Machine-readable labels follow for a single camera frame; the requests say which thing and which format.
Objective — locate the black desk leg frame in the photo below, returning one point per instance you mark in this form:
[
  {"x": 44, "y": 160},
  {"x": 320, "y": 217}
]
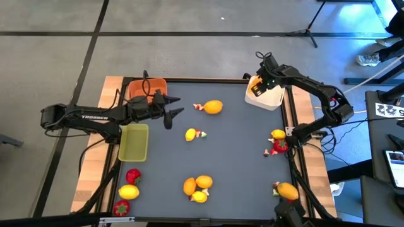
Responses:
[{"x": 372, "y": 81}]

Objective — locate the black tripod stand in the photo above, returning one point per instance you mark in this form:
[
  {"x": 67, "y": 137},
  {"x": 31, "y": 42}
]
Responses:
[{"x": 307, "y": 31}]

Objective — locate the wooden table side board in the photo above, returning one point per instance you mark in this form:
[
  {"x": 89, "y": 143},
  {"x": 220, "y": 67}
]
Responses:
[
  {"x": 315, "y": 176},
  {"x": 94, "y": 157}
]

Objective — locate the white object under table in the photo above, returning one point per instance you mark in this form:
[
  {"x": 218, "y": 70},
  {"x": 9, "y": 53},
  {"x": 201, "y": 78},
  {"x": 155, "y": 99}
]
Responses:
[{"x": 336, "y": 188}]

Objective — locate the smartphone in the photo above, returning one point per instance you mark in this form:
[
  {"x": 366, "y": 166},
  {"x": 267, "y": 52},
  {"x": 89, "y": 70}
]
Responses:
[{"x": 396, "y": 167}]

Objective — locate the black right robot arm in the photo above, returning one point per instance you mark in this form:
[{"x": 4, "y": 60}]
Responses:
[{"x": 318, "y": 88}]

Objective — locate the white plastic basket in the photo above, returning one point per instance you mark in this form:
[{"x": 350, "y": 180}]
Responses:
[{"x": 271, "y": 99}]

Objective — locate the white marker sheet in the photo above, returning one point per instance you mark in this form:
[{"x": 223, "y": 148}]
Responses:
[{"x": 388, "y": 110}]

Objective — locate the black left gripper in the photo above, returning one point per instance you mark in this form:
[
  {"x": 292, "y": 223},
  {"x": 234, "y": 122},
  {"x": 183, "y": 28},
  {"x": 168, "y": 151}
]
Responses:
[{"x": 148, "y": 108}]

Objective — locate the black corner post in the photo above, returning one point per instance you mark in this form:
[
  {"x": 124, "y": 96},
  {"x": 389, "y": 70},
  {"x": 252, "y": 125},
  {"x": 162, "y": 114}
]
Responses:
[
  {"x": 247, "y": 76},
  {"x": 145, "y": 74}
]

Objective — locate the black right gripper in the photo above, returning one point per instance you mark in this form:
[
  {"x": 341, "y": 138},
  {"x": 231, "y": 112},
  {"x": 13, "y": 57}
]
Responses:
[{"x": 271, "y": 72}]

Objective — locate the person's shoe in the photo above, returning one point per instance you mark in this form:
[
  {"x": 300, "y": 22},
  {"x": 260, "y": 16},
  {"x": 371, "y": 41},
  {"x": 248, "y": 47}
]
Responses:
[
  {"x": 367, "y": 60},
  {"x": 387, "y": 41}
]

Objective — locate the dark grey desk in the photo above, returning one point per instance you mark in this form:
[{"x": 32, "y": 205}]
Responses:
[{"x": 378, "y": 142}]

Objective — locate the yellow lemon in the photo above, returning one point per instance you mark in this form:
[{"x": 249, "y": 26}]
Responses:
[
  {"x": 128, "y": 192},
  {"x": 199, "y": 197},
  {"x": 278, "y": 134},
  {"x": 190, "y": 135}
]

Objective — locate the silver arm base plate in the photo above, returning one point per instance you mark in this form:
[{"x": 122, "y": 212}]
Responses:
[{"x": 289, "y": 130}]

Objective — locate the black aluminium rig frame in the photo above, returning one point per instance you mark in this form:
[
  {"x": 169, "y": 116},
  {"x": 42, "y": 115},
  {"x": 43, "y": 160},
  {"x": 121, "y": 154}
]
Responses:
[{"x": 205, "y": 80}]

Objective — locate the person's leg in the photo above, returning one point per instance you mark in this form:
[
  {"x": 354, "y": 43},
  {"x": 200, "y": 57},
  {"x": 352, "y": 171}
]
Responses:
[
  {"x": 398, "y": 22},
  {"x": 393, "y": 52}
]

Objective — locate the silver frame bracket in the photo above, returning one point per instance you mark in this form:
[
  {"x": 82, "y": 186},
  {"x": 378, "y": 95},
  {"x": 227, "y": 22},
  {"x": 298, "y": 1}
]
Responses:
[{"x": 116, "y": 219}]

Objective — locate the grey furniture foot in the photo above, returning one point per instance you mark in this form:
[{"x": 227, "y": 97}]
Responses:
[{"x": 11, "y": 141}]

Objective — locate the orange plastic basket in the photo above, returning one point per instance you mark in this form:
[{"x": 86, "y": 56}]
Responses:
[{"x": 139, "y": 88}]

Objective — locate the yellow-green plastic basket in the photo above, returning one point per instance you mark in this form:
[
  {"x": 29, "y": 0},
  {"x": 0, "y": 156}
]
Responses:
[{"x": 134, "y": 143}]

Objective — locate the green toy mushroom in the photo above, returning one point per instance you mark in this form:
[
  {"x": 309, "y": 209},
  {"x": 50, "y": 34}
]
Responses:
[
  {"x": 204, "y": 135},
  {"x": 275, "y": 193}
]

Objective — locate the cream toy mushroom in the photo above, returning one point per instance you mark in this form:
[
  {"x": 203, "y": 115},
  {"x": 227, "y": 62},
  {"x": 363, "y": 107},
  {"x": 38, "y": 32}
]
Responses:
[
  {"x": 206, "y": 191},
  {"x": 270, "y": 140}
]

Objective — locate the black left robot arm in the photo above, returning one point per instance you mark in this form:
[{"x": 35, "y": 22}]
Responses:
[{"x": 94, "y": 117}]

